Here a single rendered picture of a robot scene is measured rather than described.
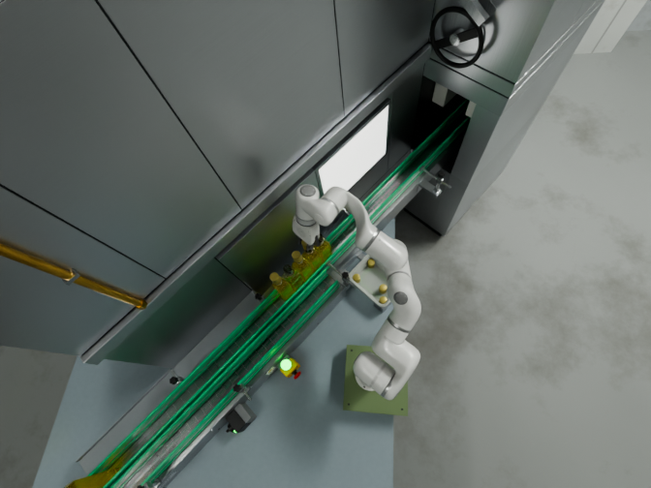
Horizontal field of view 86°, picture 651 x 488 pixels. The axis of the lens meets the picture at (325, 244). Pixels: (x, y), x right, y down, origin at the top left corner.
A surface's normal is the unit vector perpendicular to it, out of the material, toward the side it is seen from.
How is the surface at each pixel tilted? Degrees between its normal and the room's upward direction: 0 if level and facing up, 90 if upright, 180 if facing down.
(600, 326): 0
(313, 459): 0
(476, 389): 0
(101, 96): 90
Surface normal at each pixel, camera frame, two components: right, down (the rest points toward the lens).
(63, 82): 0.71, 0.61
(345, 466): -0.11, -0.40
